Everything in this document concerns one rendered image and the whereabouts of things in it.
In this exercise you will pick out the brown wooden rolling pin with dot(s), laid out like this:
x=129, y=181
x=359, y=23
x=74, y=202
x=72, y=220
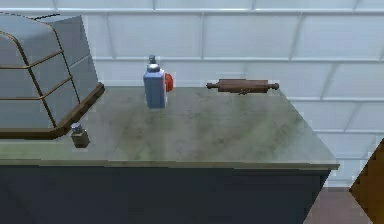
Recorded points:
x=242, y=85

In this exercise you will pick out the red tomato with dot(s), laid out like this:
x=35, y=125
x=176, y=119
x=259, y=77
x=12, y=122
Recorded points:
x=169, y=82

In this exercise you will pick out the dark counter cabinet marble top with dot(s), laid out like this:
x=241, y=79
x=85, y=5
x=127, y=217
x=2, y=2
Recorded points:
x=186, y=156

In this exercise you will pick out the blue soap bottle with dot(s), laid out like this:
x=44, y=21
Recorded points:
x=154, y=87

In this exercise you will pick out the small brown shaker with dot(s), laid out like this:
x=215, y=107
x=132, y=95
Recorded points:
x=80, y=137

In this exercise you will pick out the grey bread box brown trim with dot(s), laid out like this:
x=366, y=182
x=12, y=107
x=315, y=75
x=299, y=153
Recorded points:
x=36, y=73

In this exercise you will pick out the brown wooden furniture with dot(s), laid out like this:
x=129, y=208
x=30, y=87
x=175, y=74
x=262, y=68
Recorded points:
x=370, y=190

